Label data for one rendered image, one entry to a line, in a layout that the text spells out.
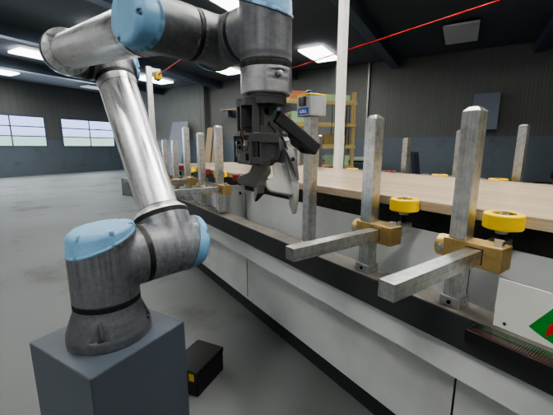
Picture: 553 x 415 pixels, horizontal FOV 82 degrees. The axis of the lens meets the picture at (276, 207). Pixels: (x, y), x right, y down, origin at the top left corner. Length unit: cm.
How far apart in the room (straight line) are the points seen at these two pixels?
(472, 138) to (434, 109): 883
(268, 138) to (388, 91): 931
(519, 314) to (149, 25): 82
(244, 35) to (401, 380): 117
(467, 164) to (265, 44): 47
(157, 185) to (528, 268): 97
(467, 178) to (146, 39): 65
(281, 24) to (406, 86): 921
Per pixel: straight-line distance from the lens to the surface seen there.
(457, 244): 79
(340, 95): 236
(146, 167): 95
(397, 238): 90
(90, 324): 86
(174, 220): 88
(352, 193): 116
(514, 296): 78
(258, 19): 58
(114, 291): 82
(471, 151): 77
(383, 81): 989
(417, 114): 962
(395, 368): 133
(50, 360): 93
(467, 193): 77
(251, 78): 57
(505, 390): 90
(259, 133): 55
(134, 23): 59
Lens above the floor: 105
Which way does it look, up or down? 11 degrees down
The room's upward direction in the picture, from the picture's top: straight up
